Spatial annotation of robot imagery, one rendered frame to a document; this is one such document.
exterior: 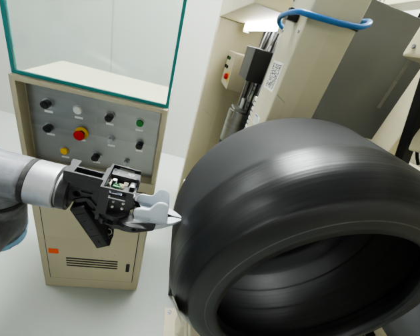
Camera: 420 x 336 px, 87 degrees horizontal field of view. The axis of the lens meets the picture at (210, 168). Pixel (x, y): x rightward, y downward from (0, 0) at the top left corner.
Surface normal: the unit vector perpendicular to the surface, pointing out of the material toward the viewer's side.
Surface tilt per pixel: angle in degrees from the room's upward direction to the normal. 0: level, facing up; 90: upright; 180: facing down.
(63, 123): 90
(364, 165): 19
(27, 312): 0
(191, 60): 90
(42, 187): 62
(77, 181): 90
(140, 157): 90
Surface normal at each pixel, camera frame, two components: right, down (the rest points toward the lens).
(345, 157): 0.00, -0.68
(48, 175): 0.38, -0.49
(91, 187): 0.09, 0.53
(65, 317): 0.26, -0.83
